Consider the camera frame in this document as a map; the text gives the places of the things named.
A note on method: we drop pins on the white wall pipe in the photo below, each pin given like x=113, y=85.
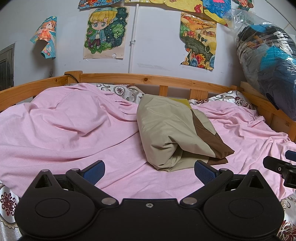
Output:
x=132, y=42

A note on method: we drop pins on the pink bed sheet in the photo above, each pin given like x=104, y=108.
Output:
x=74, y=126

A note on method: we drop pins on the orange-haired girl curled poster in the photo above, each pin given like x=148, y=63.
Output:
x=47, y=32

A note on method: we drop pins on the colourful landscape poster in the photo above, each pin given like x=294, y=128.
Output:
x=199, y=37

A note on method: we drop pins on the blond anime character poster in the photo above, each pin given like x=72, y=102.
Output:
x=106, y=32

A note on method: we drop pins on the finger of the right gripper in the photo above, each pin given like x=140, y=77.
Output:
x=276, y=165
x=290, y=155

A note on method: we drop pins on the wooden bed frame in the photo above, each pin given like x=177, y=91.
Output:
x=199, y=90

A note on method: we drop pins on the top-left cartoon poster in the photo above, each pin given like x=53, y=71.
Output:
x=85, y=4

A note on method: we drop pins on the yellow blue poster strip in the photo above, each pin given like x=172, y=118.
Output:
x=213, y=9

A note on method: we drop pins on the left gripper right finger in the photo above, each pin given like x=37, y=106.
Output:
x=214, y=180

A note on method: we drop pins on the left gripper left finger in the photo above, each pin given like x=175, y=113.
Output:
x=84, y=182

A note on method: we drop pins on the plastic bag of clothes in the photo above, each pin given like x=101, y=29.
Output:
x=267, y=56

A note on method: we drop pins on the olive beige brown hooded jacket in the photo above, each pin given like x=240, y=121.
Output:
x=174, y=135

